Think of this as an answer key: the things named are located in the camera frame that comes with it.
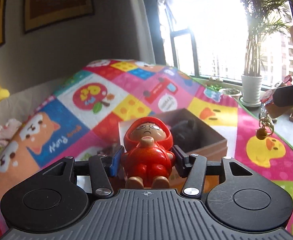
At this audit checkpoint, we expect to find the black plush toy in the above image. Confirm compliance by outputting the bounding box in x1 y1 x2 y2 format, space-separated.
170 119 201 153

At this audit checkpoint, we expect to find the red hooded doll figure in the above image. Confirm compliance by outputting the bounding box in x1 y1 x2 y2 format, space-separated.
121 116 175 189

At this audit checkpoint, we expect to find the pink cardboard box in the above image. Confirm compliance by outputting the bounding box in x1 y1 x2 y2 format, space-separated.
118 108 229 190

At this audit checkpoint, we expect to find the colourful cartoon play mat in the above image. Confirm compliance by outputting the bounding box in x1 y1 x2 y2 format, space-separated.
0 60 293 237

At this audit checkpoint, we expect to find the white pot palm plant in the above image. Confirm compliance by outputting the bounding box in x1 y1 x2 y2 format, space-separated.
240 0 291 107

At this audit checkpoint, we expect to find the pink white crumpled cloth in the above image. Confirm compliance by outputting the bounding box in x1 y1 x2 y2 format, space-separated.
0 119 22 147

